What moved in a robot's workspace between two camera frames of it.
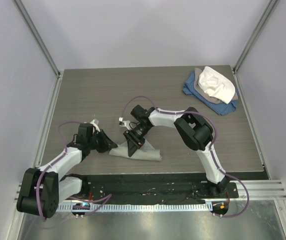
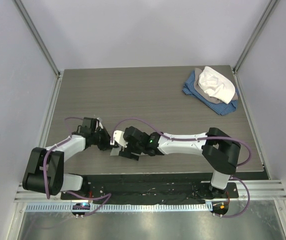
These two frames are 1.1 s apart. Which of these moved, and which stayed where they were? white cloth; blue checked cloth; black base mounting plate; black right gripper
Moved: black right gripper
Stayed: blue checked cloth; white cloth; black base mounting plate
